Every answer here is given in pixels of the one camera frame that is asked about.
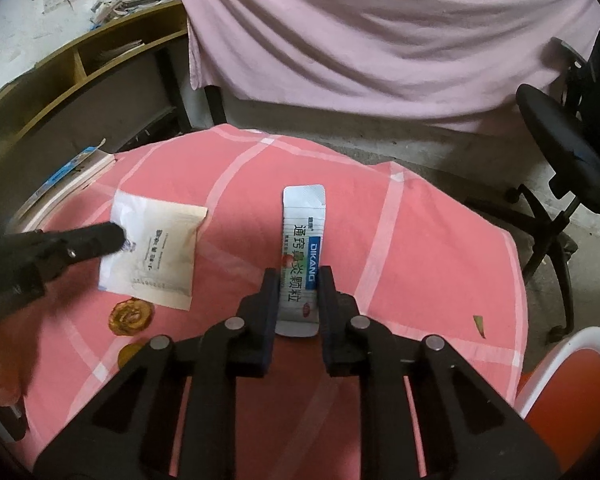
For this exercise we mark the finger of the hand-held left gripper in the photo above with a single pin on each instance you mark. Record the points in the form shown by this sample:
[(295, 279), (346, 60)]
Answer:
[(90, 242)]

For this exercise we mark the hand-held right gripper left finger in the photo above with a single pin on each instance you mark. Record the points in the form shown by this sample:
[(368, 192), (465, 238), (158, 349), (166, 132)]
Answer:
[(270, 300)]

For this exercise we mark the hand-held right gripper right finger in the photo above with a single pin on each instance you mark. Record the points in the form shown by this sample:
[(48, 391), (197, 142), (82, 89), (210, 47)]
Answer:
[(330, 300)]

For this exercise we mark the white blue stick sachet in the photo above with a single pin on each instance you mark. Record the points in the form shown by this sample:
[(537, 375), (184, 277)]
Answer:
[(302, 240)]

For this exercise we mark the white square paper sachet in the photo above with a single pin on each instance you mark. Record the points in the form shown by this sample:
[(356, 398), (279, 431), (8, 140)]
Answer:
[(165, 250)]

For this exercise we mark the white basin with red inside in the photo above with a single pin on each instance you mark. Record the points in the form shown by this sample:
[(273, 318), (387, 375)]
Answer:
[(575, 385)]

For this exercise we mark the person's left hand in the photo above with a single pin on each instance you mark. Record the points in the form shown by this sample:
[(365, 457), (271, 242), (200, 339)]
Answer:
[(2, 360)]

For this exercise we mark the blue cartoon children's book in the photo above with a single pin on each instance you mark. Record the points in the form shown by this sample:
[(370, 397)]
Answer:
[(75, 170)]

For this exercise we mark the dried fruit slice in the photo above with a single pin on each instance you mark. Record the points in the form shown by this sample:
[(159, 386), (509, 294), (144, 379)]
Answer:
[(130, 317)]

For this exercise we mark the brown dried fruit piece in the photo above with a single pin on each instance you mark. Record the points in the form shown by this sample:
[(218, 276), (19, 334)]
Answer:
[(126, 355)]

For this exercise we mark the small green leaf scrap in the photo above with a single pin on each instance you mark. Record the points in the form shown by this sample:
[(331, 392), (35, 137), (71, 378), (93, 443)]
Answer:
[(478, 325)]

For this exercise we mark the black metal stand leg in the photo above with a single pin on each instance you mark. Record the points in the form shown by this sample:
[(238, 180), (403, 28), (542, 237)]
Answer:
[(214, 105)]

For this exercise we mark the wooden shelf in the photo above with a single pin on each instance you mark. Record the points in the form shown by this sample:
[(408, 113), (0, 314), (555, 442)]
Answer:
[(125, 35)]

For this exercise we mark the pile of papers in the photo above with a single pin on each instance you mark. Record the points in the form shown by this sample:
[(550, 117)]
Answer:
[(125, 2)]

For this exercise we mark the pink hanging sheet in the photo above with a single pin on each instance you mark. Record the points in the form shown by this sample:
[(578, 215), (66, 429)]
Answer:
[(380, 35)]

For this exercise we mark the black office chair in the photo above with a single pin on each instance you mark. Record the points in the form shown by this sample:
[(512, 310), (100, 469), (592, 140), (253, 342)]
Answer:
[(550, 120)]

